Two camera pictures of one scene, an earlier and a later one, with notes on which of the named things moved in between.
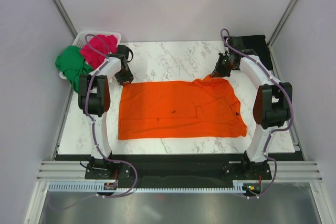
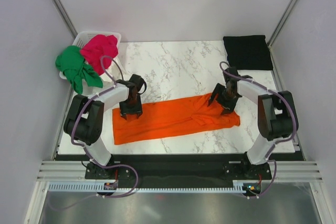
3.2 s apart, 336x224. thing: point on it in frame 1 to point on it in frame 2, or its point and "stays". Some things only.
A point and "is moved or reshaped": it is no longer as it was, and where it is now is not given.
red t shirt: [95, 51] stays
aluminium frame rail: [62, 170] stays
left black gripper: [129, 77] to [136, 110]
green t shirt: [72, 63] stays
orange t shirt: [203, 107] is moved or reshaped
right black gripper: [218, 72] to [218, 89]
